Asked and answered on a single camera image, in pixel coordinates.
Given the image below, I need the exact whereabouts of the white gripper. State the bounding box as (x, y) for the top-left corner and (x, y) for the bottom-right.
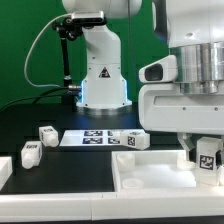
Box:
(138, 55), (224, 162)

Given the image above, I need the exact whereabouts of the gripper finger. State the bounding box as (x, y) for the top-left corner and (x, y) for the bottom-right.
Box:
(216, 150), (222, 166)

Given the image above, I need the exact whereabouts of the white square tabletop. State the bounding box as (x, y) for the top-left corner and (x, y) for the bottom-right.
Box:
(111, 150), (224, 197)

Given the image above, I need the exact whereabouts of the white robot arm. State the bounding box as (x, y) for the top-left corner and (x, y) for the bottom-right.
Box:
(62, 0), (224, 151)

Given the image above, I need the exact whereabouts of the white front fence bar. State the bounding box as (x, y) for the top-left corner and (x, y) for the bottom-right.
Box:
(0, 187), (224, 222)

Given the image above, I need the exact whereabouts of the white sheet with markers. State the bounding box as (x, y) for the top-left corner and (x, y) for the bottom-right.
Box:
(59, 129), (147, 147)

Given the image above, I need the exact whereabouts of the white left fence block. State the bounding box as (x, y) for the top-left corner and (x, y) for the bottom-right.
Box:
(0, 157), (12, 190)

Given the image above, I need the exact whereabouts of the black cable on table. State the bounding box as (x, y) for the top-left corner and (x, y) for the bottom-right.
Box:
(0, 87), (82, 113)

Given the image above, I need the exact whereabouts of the black camera stand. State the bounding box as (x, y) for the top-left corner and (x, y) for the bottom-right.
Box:
(52, 17), (108, 104)

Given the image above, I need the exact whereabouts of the silver camera on stand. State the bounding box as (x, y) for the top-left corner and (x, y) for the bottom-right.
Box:
(71, 11), (104, 24)

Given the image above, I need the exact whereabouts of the grey camera cable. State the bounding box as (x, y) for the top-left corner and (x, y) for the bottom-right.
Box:
(23, 13), (73, 90)

